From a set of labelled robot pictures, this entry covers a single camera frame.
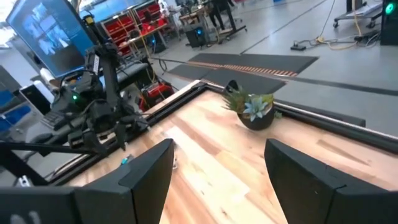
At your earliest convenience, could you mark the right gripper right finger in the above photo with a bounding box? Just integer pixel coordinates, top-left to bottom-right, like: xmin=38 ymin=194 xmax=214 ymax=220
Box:
xmin=264 ymin=138 xmax=398 ymax=224

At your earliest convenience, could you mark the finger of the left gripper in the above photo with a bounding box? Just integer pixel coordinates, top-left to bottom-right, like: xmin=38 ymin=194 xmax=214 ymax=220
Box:
xmin=81 ymin=129 xmax=107 ymax=156
xmin=114 ymin=119 xmax=129 ymax=152

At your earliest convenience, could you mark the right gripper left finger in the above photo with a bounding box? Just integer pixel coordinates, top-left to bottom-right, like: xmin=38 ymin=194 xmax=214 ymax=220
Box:
xmin=73 ymin=138 xmax=175 ymax=224

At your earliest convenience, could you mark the black keyboard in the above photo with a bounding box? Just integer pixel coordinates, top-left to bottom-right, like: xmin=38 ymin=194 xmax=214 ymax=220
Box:
xmin=40 ymin=110 xmax=67 ymax=131

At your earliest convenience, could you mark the red toolbox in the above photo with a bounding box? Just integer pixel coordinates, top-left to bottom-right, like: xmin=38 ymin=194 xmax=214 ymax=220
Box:
xmin=139 ymin=81 xmax=175 ymax=112

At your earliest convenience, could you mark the blue chair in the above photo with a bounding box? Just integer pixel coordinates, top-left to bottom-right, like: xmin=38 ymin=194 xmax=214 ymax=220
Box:
xmin=0 ymin=89 xmax=32 ymax=132

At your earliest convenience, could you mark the red bin shelf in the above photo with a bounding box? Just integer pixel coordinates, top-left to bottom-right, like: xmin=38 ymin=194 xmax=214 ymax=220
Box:
xmin=101 ymin=1 xmax=169 ymax=57

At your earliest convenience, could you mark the potted succulent plant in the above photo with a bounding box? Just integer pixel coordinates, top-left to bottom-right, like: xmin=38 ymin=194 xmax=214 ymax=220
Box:
xmin=222 ymin=86 xmax=282 ymax=131

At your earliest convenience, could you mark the black hazard-striped floor mat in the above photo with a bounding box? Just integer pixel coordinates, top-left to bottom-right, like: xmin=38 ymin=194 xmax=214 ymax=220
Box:
xmin=188 ymin=52 xmax=320 ymax=77
xmin=169 ymin=63 xmax=218 ymax=82

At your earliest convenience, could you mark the blue-screen monitor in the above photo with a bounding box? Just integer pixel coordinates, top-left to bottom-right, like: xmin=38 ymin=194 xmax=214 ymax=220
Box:
xmin=6 ymin=0 xmax=95 ymax=78

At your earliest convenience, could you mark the black computer tower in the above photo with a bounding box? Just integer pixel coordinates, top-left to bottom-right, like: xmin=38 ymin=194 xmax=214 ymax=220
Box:
xmin=185 ymin=24 xmax=208 ymax=49

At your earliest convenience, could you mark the black perforated floor mat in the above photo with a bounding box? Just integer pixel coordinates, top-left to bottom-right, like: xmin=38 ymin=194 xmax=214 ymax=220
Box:
xmin=201 ymin=70 xmax=287 ymax=95

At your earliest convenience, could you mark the grey wheeled cart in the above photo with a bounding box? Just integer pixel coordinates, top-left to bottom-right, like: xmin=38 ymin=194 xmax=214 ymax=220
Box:
xmin=332 ymin=0 xmax=384 ymax=29

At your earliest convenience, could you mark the black tower with green light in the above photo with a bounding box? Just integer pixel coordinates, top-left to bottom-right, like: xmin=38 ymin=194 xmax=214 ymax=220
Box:
xmin=379 ymin=0 xmax=398 ymax=46

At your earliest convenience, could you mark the black aluminium table frame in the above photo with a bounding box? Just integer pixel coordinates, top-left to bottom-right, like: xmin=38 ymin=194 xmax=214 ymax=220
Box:
xmin=0 ymin=79 xmax=398 ymax=187

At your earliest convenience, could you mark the yellow floor cable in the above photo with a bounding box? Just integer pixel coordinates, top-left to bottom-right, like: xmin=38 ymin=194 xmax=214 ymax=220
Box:
xmin=314 ymin=0 xmax=364 ymax=51

